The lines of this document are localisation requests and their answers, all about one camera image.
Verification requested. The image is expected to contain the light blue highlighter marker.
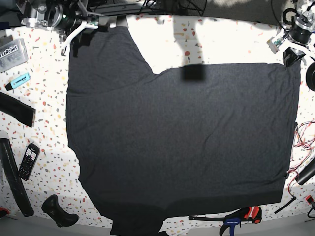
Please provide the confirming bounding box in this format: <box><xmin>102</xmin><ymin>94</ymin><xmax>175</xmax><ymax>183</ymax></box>
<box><xmin>5</xmin><ymin>73</ymin><xmax>31</xmax><ymax>91</ymax></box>

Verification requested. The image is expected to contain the small red connector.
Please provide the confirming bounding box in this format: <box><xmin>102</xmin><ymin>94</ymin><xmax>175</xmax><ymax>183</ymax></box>
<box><xmin>306</xmin><ymin>195</ymin><xmax>313</xmax><ymax>204</ymax></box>

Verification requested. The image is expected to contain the small black flat object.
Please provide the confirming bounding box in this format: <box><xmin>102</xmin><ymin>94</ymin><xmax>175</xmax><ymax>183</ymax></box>
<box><xmin>157</xmin><ymin>231</ymin><xmax>169</xmax><ymax>236</ymax></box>

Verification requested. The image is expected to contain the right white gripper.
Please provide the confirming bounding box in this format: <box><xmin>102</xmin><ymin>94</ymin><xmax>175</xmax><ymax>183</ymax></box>
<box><xmin>61</xmin><ymin>13</ymin><xmax>108</xmax><ymax>56</ymax></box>

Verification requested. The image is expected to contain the long black foam tube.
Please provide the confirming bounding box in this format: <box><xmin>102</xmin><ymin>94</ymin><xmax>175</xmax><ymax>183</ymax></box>
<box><xmin>0</xmin><ymin>138</ymin><xmax>34</xmax><ymax>217</ymax></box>

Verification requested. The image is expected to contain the black TV remote control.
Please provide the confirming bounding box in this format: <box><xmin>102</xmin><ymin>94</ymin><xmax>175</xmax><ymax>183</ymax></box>
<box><xmin>18</xmin><ymin>143</ymin><xmax>40</xmax><ymax>181</ymax></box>

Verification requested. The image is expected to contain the dark grey T-shirt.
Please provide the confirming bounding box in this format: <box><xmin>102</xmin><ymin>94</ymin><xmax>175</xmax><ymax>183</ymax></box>
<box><xmin>66</xmin><ymin>27</ymin><xmax>300</xmax><ymax>236</ymax></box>

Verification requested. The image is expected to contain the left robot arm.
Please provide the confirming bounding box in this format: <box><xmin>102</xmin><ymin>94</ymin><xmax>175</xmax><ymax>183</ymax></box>
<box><xmin>267</xmin><ymin>0</ymin><xmax>315</xmax><ymax>67</ymax></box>

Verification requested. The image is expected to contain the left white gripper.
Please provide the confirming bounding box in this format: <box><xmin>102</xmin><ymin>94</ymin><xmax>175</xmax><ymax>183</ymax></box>
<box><xmin>267</xmin><ymin>37</ymin><xmax>315</xmax><ymax>67</ymax></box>

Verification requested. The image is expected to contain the black round object right edge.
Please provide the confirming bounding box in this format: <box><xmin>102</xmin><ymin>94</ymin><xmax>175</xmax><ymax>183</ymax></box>
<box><xmin>306</xmin><ymin>63</ymin><xmax>315</xmax><ymax>91</ymax></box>

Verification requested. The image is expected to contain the black cylinder right edge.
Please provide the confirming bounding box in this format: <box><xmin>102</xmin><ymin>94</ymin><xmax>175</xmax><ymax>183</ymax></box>
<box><xmin>297</xmin><ymin>163</ymin><xmax>315</xmax><ymax>185</ymax></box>

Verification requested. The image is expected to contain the black fabric sleeve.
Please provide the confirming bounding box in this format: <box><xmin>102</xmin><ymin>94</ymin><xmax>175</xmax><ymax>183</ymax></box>
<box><xmin>0</xmin><ymin>92</ymin><xmax>36</xmax><ymax>127</ymax></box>

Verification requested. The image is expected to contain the grey table clamp bracket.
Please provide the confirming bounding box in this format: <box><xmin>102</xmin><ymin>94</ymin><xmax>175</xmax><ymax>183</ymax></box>
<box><xmin>109</xmin><ymin>15</ymin><xmax>128</xmax><ymax>28</ymax></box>

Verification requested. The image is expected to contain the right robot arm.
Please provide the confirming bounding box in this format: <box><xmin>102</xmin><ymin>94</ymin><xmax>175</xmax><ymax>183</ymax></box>
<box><xmin>15</xmin><ymin>0</ymin><xmax>110</xmax><ymax>56</ymax></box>

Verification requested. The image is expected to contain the black allen key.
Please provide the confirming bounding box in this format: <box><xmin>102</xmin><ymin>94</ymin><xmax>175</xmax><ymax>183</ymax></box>
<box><xmin>274</xmin><ymin>196</ymin><xmax>297</xmax><ymax>214</ymax></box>

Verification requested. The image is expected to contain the red black wire bundle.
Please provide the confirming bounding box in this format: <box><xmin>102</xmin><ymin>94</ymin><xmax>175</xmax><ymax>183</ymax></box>
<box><xmin>283</xmin><ymin>121</ymin><xmax>315</xmax><ymax>200</ymax></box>

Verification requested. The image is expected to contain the clear LeRobot screw box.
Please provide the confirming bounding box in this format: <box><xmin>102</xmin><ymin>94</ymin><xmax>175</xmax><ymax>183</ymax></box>
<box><xmin>0</xmin><ymin>39</ymin><xmax>29</xmax><ymax>73</ymax></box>

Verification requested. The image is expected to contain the black orange bar clamp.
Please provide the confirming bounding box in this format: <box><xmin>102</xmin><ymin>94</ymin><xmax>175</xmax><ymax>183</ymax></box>
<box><xmin>189</xmin><ymin>206</ymin><xmax>262</xmax><ymax>236</ymax></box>

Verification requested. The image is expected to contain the black game controller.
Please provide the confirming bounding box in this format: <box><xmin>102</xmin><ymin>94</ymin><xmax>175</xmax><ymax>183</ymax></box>
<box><xmin>41</xmin><ymin>194</ymin><xmax>79</xmax><ymax>228</ymax></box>

